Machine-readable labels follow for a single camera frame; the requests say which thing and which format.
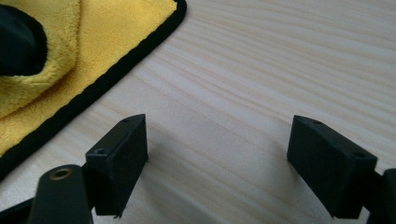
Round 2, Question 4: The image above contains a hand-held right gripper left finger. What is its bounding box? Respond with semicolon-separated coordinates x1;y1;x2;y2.
85;113;149;218

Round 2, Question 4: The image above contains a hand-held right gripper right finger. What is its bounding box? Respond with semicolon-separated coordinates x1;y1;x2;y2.
286;114;378;220

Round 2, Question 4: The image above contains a yellow and grey towel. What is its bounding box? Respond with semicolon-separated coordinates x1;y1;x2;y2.
0;0;188;182

